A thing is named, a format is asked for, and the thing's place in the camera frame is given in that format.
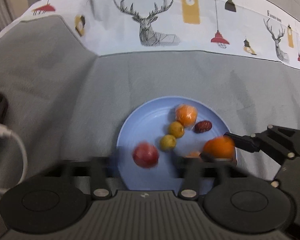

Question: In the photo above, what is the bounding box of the orange unwrapped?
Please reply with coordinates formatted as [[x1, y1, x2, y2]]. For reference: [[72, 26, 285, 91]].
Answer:
[[185, 151, 201, 158]]

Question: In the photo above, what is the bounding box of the small orange back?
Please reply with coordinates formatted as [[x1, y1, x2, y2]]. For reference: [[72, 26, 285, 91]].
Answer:
[[203, 136, 235, 159]]

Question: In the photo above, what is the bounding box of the green olive fruit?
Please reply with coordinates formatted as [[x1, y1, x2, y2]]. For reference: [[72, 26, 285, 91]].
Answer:
[[168, 121, 185, 138], [159, 134, 177, 152]]

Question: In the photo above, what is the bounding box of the red date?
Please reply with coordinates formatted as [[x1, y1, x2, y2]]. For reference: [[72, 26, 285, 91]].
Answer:
[[194, 120, 212, 133]]

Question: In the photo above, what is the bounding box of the red ball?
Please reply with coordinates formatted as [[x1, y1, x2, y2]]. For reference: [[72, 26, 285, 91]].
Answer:
[[132, 141, 159, 168]]

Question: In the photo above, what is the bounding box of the blue plastic plate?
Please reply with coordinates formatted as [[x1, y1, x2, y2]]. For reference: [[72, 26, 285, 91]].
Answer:
[[116, 96, 230, 192]]

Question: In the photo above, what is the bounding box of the grey printed bed sheet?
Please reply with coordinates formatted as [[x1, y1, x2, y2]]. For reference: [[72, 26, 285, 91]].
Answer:
[[0, 0, 300, 191]]

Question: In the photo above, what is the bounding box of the white charging cable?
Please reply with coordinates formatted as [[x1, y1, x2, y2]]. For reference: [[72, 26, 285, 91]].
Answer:
[[0, 123, 29, 196]]

